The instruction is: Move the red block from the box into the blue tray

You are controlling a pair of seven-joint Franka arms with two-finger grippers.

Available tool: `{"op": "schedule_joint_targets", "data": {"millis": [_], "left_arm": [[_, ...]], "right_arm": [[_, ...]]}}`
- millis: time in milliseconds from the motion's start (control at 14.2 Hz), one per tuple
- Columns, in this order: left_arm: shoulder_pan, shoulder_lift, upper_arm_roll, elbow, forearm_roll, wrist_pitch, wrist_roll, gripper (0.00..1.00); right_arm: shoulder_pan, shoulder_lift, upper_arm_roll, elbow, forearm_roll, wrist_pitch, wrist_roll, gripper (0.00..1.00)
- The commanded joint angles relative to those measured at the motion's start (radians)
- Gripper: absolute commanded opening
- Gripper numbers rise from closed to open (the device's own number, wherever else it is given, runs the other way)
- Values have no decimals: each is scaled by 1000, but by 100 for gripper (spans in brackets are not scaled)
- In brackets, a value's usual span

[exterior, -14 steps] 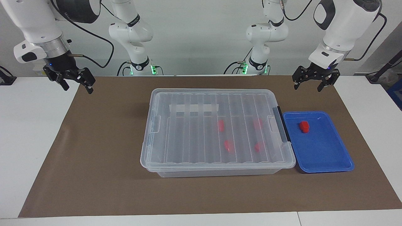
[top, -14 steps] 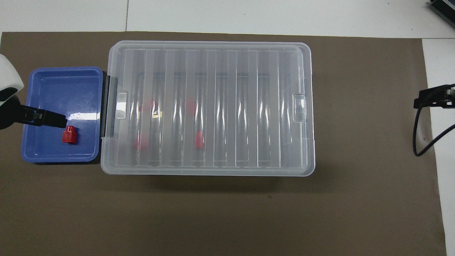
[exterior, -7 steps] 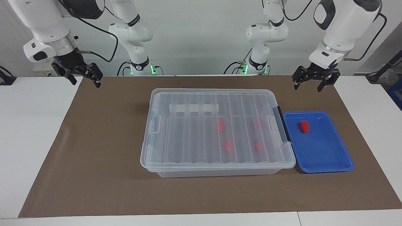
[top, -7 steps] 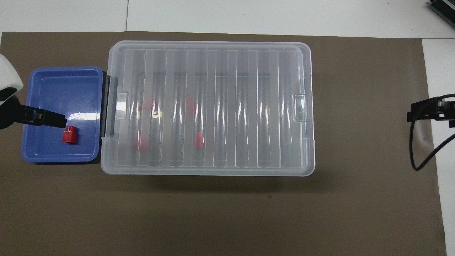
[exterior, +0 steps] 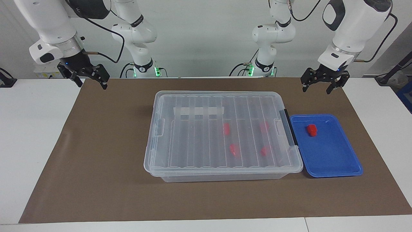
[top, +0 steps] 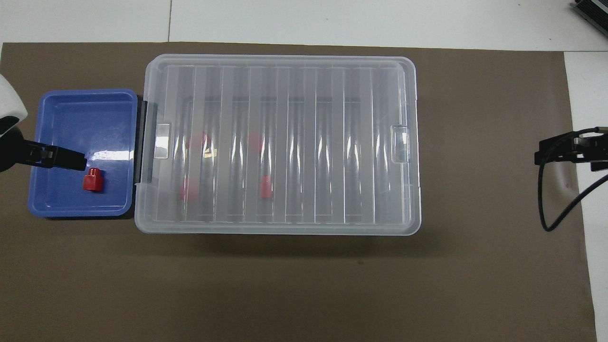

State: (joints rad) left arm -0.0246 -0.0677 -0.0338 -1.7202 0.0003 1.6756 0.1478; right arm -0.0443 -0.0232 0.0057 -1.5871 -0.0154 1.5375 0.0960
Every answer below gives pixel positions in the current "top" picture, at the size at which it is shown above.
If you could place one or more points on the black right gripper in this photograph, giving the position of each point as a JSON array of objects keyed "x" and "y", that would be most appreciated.
[{"x": 593, "y": 147}]

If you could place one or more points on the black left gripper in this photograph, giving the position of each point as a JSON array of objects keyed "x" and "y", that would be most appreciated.
[{"x": 12, "y": 152}]

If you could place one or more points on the red block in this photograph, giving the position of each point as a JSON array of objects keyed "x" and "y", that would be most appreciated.
[
  {"x": 196, "y": 141},
  {"x": 254, "y": 142},
  {"x": 93, "y": 181},
  {"x": 189, "y": 190},
  {"x": 266, "y": 186}
]

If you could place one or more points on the clear ribbed plastic lid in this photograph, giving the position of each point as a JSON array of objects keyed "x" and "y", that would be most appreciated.
[{"x": 308, "y": 76}]

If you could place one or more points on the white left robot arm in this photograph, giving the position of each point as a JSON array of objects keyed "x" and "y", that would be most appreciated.
[{"x": 9, "y": 99}]

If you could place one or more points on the blue plastic tray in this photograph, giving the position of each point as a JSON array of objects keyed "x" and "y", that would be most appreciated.
[{"x": 71, "y": 123}]

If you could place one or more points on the clear plastic storage box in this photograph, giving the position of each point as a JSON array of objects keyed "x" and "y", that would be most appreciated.
[{"x": 332, "y": 166}]

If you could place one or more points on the grey ribbed device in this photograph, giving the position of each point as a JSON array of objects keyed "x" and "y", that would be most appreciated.
[{"x": 593, "y": 14}]

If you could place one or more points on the brown table mat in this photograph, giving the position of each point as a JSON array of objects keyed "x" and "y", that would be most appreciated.
[{"x": 285, "y": 294}]

